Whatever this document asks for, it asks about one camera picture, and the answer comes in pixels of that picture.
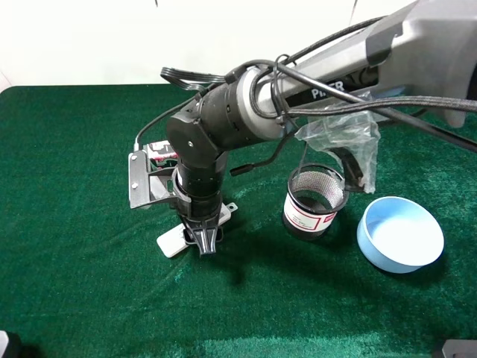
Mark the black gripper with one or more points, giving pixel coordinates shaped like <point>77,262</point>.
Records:
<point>199,213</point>

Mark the white plastic case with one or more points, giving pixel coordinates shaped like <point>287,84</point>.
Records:
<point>173,241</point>

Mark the black mesh pen cup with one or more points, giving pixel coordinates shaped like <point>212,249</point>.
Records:
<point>315,195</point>

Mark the green felt table cloth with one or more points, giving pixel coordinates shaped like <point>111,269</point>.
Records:
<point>82,276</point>

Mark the clear plastic wrap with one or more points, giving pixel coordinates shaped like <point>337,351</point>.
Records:
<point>353,140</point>

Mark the light blue bowl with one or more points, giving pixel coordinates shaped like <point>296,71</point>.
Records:
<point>398,235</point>

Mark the grey block bottom right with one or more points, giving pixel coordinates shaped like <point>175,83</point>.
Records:
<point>465,348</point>

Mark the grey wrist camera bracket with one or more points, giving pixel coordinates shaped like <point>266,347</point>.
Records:
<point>148,187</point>

